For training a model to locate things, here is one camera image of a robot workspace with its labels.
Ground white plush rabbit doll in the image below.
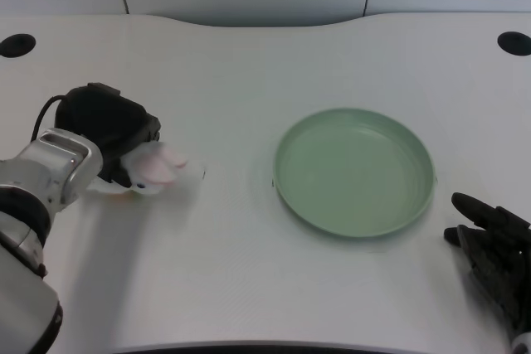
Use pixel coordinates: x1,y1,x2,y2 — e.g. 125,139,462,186
85,142,208,198

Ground black table cable grommet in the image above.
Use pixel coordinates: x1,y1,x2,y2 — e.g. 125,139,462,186
0,33,37,58
496,31,531,56

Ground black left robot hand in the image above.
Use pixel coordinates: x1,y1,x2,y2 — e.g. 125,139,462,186
54,82,163,187

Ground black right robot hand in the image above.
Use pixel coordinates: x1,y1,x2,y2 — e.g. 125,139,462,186
443,192,531,345

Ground green round plate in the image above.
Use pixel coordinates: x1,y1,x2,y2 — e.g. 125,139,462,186
272,108,437,240

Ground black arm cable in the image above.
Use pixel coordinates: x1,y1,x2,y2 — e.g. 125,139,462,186
31,95,69,142

